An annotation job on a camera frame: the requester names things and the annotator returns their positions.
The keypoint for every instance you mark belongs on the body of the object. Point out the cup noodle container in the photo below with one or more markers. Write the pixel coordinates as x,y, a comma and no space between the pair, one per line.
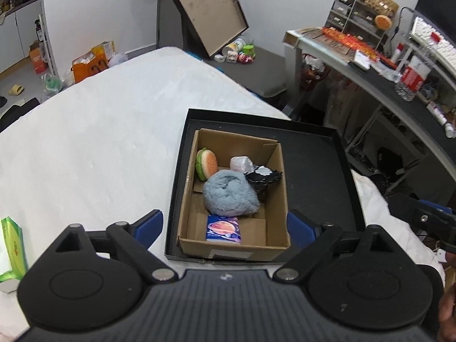
235,44

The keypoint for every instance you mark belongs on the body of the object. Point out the yellow slipper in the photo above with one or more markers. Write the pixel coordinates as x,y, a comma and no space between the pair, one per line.
16,90

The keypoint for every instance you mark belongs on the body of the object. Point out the white pink packet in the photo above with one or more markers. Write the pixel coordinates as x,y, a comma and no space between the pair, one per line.
241,165

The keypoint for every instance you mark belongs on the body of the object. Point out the clear plastic bag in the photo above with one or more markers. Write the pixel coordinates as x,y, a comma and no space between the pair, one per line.
52,84

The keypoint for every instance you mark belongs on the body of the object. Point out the fluffy light blue plush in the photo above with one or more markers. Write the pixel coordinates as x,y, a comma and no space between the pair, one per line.
229,194

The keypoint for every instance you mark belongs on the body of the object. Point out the red label water bottle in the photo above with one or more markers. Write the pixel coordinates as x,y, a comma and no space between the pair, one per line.
413,74

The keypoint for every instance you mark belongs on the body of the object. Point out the black cloth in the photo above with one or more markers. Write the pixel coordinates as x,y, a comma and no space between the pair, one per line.
17,112

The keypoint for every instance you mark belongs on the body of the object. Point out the spray bottle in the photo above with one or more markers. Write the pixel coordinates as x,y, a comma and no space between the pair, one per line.
39,30

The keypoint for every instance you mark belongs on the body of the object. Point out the red basket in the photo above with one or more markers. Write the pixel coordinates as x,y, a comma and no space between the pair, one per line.
314,73

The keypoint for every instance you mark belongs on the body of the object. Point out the white tube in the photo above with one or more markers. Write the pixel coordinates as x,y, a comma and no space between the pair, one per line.
437,113

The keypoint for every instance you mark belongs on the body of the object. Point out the orange paper bag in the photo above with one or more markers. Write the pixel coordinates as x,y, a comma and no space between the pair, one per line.
92,62

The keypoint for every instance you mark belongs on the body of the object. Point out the large flat cardboard lid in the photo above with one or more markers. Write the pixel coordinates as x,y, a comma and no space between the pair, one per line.
206,7

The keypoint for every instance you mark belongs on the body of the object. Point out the burger toy with bun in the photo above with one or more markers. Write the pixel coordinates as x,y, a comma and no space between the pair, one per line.
383,22

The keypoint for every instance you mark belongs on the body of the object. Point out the orange carton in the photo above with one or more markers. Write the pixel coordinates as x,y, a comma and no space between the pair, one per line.
37,60

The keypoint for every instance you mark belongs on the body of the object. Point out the grey drawer organizer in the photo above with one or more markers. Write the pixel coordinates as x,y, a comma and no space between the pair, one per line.
351,16

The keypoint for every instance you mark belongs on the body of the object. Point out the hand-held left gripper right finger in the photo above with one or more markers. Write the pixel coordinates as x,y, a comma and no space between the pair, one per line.
302,229

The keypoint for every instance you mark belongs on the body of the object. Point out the black shallow tray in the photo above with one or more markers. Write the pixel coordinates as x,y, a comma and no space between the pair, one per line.
320,178

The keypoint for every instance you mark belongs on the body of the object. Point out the green tissue box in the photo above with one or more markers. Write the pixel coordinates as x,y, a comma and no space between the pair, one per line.
12,249

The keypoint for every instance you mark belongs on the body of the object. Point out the beige tote bag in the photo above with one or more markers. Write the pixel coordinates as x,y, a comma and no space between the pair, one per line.
347,108

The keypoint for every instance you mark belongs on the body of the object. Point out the person's right hand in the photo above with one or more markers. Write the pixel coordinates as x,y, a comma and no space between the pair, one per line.
448,310

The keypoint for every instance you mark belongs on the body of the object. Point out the burger plush toy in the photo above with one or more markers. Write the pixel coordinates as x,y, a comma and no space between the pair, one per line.
206,164

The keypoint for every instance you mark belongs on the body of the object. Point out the small white toy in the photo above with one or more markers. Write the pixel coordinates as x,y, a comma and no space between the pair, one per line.
226,57

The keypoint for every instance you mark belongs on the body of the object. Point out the woven basket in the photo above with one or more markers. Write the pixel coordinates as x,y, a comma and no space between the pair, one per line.
383,3

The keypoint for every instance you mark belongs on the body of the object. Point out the blue tissue pack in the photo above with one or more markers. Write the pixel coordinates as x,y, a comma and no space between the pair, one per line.
223,228

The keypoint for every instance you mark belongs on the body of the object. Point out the small white bottle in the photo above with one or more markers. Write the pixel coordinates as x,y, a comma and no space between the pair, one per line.
450,129

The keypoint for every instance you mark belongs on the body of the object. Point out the brown cardboard box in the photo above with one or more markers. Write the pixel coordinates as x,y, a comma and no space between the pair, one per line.
276,185

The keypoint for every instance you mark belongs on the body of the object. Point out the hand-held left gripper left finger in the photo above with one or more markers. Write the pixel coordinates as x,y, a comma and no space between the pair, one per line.
151,226

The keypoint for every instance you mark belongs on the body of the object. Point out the green and pink toy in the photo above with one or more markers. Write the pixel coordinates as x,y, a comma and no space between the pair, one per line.
246,54

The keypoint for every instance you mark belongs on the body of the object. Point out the white keyboard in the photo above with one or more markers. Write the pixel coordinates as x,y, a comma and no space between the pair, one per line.
433,41

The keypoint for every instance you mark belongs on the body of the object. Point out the row of red packets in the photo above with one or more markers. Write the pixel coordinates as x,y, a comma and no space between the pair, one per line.
356,44

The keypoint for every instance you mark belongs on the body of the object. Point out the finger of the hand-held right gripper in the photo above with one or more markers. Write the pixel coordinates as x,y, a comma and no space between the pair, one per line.
409,212

